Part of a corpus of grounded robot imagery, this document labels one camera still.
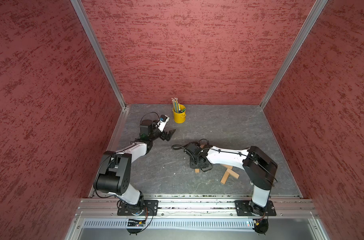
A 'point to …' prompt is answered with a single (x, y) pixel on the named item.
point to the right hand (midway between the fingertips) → (196, 167)
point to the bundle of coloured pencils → (176, 104)
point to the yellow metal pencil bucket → (180, 117)
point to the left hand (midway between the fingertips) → (168, 127)
